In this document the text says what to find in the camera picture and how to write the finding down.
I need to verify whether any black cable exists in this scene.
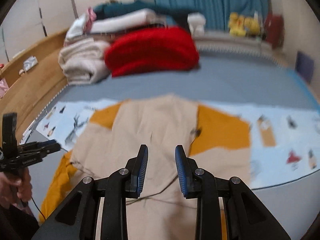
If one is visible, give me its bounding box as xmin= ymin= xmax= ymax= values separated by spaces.
xmin=30 ymin=196 xmax=47 ymax=222

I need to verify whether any white fleece folded blanket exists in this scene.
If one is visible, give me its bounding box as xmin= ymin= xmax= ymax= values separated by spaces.
xmin=62 ymin=61 xmax=111 ymax=84

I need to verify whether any teal shark plush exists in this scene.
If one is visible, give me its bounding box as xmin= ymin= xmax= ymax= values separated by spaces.
xmin=94 ymin=0 xmax=200 ymax=22

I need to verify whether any red folded blanket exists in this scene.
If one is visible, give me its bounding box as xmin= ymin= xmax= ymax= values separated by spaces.
xmin=104 ymin=26 xmax=200 ymax=78

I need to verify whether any white pink-edged pillow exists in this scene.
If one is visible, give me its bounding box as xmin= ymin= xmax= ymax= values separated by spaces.
xmin=65 ymin=6 xmax=97 ymax=42

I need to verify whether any yellow plush toy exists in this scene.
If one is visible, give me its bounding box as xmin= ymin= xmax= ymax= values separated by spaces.
xmin=229 ymin=12 xmax=247 ymax=36
xmin=244 ymin=16 xmax=262 ymax=34

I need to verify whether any cream folded quilt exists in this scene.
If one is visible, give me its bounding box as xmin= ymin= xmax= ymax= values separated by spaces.
xmin=59 ymin=39 xmax=110 ymax=65

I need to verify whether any beige and yellow hooded jacket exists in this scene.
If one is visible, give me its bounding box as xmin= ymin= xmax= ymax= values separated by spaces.
xmin=39 ymin=94 xmax=252 ymax=240

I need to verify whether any white plush toy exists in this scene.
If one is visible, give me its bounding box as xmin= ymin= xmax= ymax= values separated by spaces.
xmin=187 ymin=12 xmax=206 ymax=37

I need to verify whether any person's black clothing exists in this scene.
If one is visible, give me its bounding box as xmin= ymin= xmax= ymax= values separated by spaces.
xmin=0 ymin=202 xmax=40 ymax=240

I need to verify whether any blue curtain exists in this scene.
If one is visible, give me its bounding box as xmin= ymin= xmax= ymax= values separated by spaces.
xmin=150 ymin=0 xmax=269 ymax=30

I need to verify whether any dark red bag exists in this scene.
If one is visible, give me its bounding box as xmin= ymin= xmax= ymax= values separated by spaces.
xmin=264 ymin=12 xmax=284 ymax=48

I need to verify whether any pink gift bag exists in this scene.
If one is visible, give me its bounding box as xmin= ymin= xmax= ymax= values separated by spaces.
xmin=0 ymin=79 xmax=10 ymax=98

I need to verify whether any white folded quilt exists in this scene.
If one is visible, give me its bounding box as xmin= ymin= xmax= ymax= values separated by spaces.
xmin=89 ymin=8 xmax=155 ymax=34

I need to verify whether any person's left hand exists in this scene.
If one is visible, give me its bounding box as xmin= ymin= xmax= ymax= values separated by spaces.
xmin=0 ymin=166 xmax=33 ymax=208

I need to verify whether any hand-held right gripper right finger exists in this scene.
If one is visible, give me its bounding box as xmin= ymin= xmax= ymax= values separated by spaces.
xmin=174 ymin=144 xmax=292 ymax=240

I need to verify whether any light blue printed sheet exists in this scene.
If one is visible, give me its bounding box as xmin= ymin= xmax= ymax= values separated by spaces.
xmin=35 ymin=97 xmax=320 ymax=189

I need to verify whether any bed with grey sheet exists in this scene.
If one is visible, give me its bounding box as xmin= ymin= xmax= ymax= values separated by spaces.
xmin=22 ymin=37 xmax=320 ymax=240

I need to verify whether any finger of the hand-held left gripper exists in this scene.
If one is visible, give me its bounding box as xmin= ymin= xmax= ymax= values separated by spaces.
xmin=20 ymin=144 xmax=62 ymax=158
xmin=19 ymin=140 xmax=57 ymax=148

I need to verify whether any white tissue pack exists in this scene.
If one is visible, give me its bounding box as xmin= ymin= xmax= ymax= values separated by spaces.
xmin=23 ymin=56 xmax=38 ymax=71

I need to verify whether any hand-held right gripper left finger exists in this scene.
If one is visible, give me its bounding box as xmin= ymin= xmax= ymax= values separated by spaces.
xmin=31 ymin=144 xmax=149 ymax=240

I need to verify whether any window sill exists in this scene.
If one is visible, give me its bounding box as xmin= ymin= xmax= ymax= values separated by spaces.
xmin=194 ymin=30 xmax=278 ymax=53

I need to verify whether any white wardrobe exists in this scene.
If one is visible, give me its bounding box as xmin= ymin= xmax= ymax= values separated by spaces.
xmin=0 ymin=0 xmax=135 ymax=63

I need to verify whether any wooden headboard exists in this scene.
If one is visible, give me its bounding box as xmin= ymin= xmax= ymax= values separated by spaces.
xmin=0 ymin=29 xmax=73 ymax=135

